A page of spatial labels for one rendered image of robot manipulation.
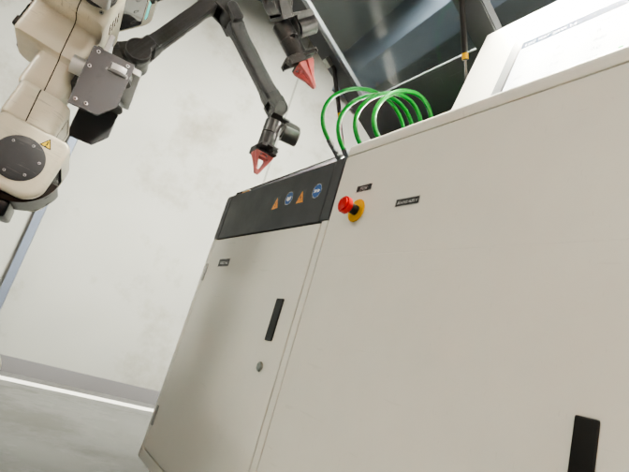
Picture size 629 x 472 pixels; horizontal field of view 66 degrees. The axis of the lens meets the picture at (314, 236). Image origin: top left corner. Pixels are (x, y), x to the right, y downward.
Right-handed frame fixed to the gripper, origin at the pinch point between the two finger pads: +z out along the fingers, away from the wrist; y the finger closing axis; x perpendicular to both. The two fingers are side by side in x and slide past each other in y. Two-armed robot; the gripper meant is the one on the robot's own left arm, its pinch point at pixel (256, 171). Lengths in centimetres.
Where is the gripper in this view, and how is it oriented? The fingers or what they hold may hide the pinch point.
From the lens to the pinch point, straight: 166.2
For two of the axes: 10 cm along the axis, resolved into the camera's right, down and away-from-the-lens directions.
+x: -7.9, -3.7, -4.8
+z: -2.8, 9.3, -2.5
